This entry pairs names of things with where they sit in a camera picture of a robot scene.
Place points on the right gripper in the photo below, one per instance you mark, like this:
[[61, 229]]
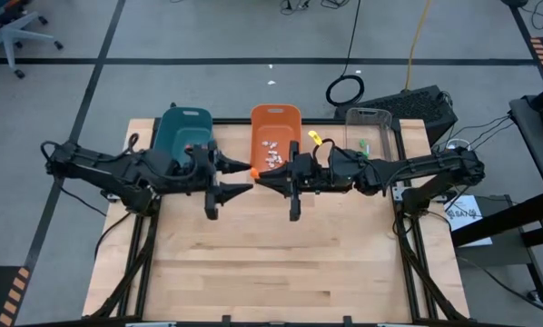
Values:
[[335, 172]]

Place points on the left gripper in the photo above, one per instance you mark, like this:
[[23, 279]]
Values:
[[199, 172]]

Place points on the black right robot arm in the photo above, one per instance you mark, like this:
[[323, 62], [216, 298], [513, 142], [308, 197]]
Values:
[[426, 165]]

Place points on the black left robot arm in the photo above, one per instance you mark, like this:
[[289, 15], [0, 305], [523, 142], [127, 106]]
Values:
[[99, 170]]

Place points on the orange plastic bin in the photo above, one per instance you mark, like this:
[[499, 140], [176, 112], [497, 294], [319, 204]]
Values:
[[276, 122]]

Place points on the teal plastic bin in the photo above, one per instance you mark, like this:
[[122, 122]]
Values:
[[180, 125]]

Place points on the clear plastic bin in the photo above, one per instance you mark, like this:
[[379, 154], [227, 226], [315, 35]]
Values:
[[380, 131]]

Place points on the black mesh computer case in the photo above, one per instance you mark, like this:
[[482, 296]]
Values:
[[412, 106]]

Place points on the silver aluminium bar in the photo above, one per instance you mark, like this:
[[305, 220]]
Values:
[[396, 324], [151, 324]]

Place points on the white printed paper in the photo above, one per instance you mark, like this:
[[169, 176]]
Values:
[[462, 222]]

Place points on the black side stand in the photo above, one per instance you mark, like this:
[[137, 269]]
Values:
[[503, 221]]

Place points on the black desk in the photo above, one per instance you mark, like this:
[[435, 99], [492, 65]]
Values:
[[539, 159]]

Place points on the grey office chair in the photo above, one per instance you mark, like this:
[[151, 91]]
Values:
[[9, 36]]

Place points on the black table frame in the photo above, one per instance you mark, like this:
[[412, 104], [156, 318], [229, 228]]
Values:
[[235, 121]]

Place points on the silver mounting bracket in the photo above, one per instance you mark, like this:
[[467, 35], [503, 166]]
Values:
[[397, 194]]

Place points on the black frame clip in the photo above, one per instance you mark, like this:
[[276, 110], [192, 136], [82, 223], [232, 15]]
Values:
[[346, 320], [226, 320]]

